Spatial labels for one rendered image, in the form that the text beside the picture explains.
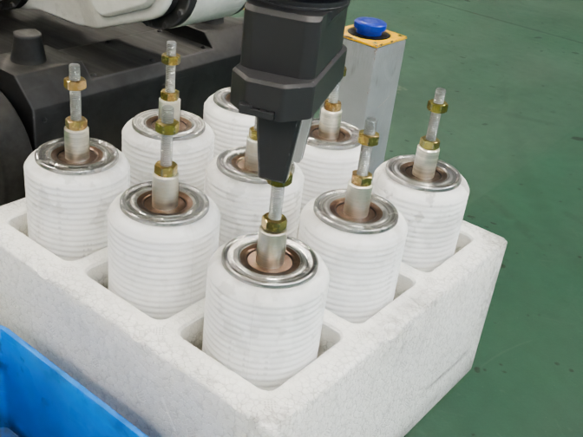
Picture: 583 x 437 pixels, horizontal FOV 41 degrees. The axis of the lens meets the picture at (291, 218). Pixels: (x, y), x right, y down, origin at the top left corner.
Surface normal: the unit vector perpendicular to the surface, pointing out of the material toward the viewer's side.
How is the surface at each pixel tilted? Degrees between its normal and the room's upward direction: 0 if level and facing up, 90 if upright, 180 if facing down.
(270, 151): 90
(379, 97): 90
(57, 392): 88
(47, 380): 88
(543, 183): 0
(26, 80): 46
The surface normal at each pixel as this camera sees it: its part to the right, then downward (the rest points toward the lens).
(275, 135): -0.29, 0.45
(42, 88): 0.63, -0.33
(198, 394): -0.62, 0.33
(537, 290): 0.11, -0.87
